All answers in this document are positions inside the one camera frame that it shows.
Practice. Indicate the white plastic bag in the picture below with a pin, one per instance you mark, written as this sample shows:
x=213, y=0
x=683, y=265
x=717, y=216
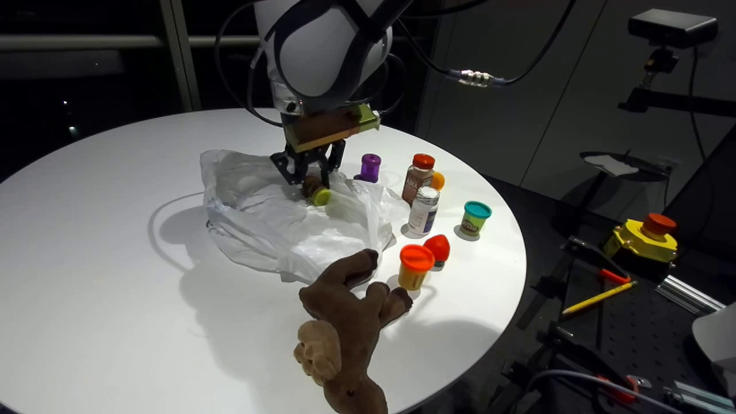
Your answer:
x=266, y=223

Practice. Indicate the yellow-green play-doh can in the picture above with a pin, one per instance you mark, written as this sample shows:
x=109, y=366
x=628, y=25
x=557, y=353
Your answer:
x=318, y=193

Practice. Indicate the small red toy cup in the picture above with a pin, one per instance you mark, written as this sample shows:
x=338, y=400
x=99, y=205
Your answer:
x=439, y=247

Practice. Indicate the brown plush toy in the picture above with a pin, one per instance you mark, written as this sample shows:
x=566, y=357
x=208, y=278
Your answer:
x=336, y=344

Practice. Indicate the white lid pill bottle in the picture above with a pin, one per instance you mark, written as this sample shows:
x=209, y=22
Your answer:
x=424, y=210

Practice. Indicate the yellow emergency stop button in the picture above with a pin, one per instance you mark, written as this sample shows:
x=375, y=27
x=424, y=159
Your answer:
x=650, y=237

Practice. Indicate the teal lid play-doh can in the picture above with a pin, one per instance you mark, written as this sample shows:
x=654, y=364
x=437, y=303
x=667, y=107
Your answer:
x=475, y=216

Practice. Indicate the spice jar orange lid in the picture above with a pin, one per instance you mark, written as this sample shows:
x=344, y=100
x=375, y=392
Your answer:
x=416, y=176

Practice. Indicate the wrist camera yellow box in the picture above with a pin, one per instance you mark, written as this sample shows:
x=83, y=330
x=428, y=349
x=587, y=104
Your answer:
x=320, y=129

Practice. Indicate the purple toy cup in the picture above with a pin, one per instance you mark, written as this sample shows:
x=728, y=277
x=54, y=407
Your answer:
x=370, y=165

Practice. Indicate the grey window frame post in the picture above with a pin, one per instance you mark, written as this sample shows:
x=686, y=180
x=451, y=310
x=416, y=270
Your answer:
x=180, y=54

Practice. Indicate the black camera on mount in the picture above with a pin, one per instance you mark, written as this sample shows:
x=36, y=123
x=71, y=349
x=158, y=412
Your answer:
x=673, y=27

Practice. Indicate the orange lid play-doh can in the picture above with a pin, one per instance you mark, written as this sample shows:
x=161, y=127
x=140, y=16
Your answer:
x=415, y=265

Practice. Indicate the yellow cup orange lid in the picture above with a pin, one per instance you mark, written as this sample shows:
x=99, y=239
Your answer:
x=437, y=180

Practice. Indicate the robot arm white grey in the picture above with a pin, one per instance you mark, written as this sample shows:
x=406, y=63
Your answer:
x=318, y=57

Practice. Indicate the grey horizontal rail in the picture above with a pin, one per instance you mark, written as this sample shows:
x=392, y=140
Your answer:
x=102, y=42

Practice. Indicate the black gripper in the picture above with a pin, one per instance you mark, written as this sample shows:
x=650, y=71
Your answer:
x=286, y=162

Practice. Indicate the aluminium rail piece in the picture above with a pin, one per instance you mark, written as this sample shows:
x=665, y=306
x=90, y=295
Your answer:
x=689, y=297

